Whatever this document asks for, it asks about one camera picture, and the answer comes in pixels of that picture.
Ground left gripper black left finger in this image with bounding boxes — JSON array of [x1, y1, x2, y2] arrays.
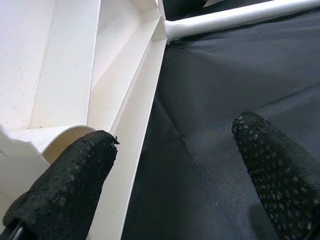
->
[[2, 129, 120, 240]]

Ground white plastic table leg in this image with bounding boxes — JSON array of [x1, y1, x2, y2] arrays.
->
[[163, 0, 320, 44]]

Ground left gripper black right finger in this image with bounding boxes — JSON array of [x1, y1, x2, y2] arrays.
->
[[231, 111, 320, 240]]

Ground white plastic table top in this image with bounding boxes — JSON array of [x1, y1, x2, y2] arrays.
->
[[0, 0, 168, 240]]

